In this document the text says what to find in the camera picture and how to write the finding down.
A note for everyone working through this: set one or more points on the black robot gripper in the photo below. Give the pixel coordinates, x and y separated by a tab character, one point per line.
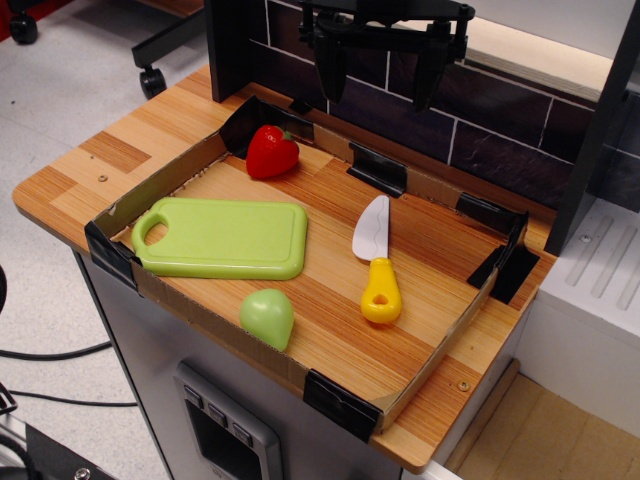
435	30

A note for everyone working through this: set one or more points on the toy knife yellow handle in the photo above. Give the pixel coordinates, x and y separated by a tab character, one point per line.
381	299

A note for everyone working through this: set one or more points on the cardboard fence with black tape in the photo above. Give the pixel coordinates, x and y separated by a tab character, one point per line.
464	263

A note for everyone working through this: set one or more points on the green plastic cutting board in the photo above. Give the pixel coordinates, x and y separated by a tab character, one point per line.
222	239

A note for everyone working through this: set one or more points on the red toy strawberry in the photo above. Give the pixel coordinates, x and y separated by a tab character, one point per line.
272	151

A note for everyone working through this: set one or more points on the black rolling stand base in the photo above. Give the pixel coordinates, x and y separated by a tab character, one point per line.
187	28

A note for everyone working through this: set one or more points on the green toy pear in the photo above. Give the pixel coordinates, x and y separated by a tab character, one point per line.
268	315

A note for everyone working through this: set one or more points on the white toy sink counter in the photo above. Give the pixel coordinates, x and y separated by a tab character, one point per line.
581	338

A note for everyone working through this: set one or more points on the black caster wheel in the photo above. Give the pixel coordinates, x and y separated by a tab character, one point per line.
23	29

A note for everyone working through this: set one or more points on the grey toy oven front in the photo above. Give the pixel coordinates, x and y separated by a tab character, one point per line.
233	442

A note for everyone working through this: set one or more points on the black equipment corner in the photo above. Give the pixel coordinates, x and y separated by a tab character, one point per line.
27	453

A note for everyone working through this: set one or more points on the black post right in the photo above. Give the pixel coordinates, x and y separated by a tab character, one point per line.
607	166

